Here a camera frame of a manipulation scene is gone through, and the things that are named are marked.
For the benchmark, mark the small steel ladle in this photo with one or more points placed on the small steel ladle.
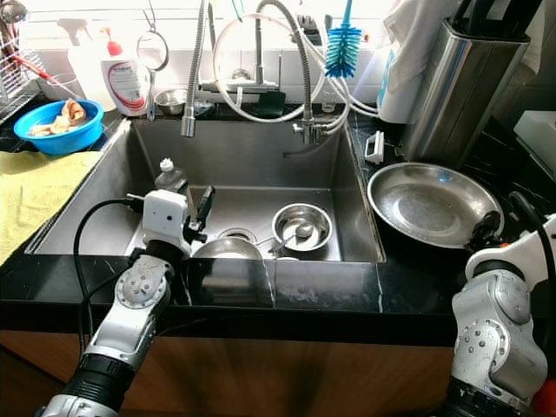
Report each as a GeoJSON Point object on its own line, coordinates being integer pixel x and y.
{"type": "Point", "coordinates": [300, 231]}

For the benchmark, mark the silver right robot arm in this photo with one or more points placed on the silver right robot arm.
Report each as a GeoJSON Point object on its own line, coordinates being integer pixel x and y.
{"type": "Point", "coordinates": [495, 339]}

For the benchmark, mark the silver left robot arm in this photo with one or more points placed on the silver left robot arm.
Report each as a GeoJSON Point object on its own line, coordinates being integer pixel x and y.
{"type": "Point", "coordinates": [130, 334]}

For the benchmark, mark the wide steel bowl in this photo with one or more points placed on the wide steel bowl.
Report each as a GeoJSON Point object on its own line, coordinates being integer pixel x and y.
{"type": "Point", "coordinates": [230, 252]}

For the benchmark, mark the clear bottle with white cap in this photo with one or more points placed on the clear bottle with white cap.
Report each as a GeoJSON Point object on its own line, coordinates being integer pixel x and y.
{"type": "Point", "coordinates": [169, 178]}

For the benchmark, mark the large steel plate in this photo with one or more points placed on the large steel plate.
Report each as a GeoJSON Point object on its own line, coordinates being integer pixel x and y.
{"type": "Point", "coordinates": [434, 204]}

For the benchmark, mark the stainless steel sink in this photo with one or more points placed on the stainless steel sink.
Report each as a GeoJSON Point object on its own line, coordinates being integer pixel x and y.
{"type": "Point", "coordinates": [252, 156]}

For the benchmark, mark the yellow dish cloth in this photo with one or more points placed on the yellow dish cloth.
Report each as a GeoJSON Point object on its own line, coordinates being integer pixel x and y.
{"type": "Point", "coordinates": [43, 204]}

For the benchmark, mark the tiny steel bowl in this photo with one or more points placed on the tiny steel bowl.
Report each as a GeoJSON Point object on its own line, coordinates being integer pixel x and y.
{"type": "Point", "coordinates": [172, 102]}

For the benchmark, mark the white plastic container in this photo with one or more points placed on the white plastic container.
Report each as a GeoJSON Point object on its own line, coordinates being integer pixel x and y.
{"type": "Point", "coordinates": [537, 137]}

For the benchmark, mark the small steel bowl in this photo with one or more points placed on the small steel bowl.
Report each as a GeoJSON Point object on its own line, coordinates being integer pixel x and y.
{"type": "Point", "coordinates": [320, 221]}

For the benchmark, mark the dark green sponge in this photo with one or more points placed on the dark green sponge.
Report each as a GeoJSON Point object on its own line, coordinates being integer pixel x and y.
{"type": "Point", "coordinates": [269, 104]}

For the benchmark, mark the blue plastic bowl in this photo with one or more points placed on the blue plastic bowl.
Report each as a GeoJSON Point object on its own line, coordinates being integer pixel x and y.
{"type": "Point", "coordinates": [61, 144]}

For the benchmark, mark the steel knife block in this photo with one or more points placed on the steel knife block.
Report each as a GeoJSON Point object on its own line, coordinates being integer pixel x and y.
{"type": "Point", "coordinates": [460, 102]}

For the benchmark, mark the white red pump soap bottle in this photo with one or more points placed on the white red pump soap bottle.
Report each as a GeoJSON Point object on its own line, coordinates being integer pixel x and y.
{"type": "Point", "coordinates": [126, 85]}

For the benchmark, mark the grey gooseneck faucet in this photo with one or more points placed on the grey gooseneck faucet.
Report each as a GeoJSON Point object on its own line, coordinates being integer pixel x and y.
{"type": "Point", "coordinates": [308, 87]}

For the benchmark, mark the white appliance with blue label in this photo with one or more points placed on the white appliance with blue label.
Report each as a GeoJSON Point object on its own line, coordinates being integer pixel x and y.
{"type": "Point", "coordinates": [408, 94]}

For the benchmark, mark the brown food scraps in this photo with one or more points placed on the brown food scraps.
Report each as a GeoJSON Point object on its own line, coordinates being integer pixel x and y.
{"type": "Point", "coordinates": [74, 111]}

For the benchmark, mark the small round mesh strainer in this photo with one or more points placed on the small round mesh strainer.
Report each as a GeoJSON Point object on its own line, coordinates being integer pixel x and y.
{"type": "Point", "coordinates": [153, 50]}

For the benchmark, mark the brown wooden cabinet front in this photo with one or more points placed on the brown wooden cabinet front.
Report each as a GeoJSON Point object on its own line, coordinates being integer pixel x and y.
{"type": "Point", "coordinates": [269, 382]}

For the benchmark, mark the white spray bottle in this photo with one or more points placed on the white spray bottle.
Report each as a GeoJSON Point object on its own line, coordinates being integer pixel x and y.
{"type": "Point", "coordinates": [87, 68]}

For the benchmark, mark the blue bottle brush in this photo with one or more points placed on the blue bottle brush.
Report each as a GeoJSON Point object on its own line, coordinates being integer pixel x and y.
{"type": "Point", "coordinates": [343, 50]}

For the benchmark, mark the white cloth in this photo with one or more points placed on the white cloth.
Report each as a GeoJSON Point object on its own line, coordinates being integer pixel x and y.
{"type": "Point", "coordinates": [426, 30]}

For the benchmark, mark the shiny round steel spoon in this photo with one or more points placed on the shiny round steel spoon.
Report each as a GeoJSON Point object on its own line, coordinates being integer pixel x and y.
{"type": "Point", "coordinates": [14, 10]}

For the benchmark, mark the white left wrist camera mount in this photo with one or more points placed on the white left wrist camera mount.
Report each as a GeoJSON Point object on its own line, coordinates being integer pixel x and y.
{"type": "Point", "coordinates": [165, 217]}

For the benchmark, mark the small white plastic frame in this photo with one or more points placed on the small white plastic frame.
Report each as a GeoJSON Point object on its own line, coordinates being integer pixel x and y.
{"type": "Point", "coordinates": [368, 148]}

